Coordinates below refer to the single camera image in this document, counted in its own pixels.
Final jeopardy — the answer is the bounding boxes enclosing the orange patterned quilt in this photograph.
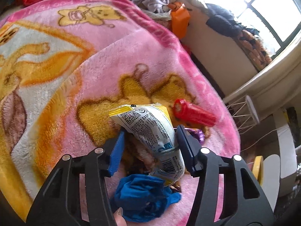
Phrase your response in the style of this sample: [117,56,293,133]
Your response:
[235,30,272,72]

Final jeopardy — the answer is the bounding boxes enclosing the white wire stool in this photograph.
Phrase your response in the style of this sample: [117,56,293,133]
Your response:
[226,95,260,135]

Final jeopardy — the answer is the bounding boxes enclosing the white dressing table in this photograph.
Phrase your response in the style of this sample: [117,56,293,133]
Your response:
[273,109,297,197]

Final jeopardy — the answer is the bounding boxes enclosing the grey clothes in basket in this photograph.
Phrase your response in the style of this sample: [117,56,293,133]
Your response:
[132,0,171,21]

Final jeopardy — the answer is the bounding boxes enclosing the left hand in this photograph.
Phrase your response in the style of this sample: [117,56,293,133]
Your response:
[114,208,127,226]

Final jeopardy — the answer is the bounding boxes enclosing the orange paper bag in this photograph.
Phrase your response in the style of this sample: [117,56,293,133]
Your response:
[168,2,190,39]

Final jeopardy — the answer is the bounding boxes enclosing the purple candy wrapper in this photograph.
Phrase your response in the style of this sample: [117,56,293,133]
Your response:
[185,128,205,144]

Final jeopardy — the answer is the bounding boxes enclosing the blue plastic bag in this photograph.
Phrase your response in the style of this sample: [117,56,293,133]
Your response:
[110,174,181,223]

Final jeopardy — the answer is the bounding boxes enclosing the pink cartoon bear blanket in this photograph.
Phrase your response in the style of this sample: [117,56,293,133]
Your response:
[1,0,240,221]

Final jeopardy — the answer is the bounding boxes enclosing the red cylindrical wrapper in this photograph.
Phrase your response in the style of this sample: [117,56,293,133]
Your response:
[173,99,217,127]

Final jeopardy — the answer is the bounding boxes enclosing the yellow white snack packet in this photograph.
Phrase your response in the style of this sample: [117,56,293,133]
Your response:
[109,103,185,186]

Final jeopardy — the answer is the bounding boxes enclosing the yellow rim trash bin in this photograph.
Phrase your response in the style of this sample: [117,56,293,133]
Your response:
[252,156,264,185]

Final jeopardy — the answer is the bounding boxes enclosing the dark jacket on sill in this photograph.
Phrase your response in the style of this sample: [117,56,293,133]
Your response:
[206,3,260,38]

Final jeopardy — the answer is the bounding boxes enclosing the right cream curtain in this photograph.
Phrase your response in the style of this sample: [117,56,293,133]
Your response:
[223,33,301,118]

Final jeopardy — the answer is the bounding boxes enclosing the white shell chair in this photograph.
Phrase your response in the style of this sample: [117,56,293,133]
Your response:
[261,154,281,211]

